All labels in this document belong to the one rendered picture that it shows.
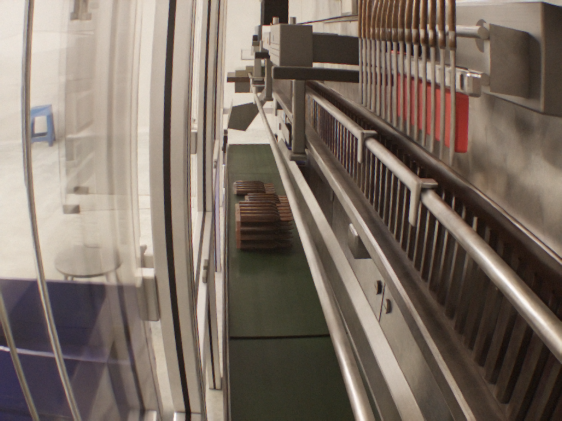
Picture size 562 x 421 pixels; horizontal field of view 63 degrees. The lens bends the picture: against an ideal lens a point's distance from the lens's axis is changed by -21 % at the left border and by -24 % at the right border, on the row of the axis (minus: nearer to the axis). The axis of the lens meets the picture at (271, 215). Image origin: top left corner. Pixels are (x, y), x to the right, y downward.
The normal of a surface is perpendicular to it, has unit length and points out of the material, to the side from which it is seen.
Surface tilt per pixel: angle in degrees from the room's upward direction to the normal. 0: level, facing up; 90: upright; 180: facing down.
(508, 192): 90
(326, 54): 90
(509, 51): 90
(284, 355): 2
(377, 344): 55
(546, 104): 90
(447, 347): 0
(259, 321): 2
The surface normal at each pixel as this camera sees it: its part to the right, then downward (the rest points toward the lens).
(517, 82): 0.07, 0.32
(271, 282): 0.01, -0.96
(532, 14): -1.00, 0.00
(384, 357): -0.81, -0.54
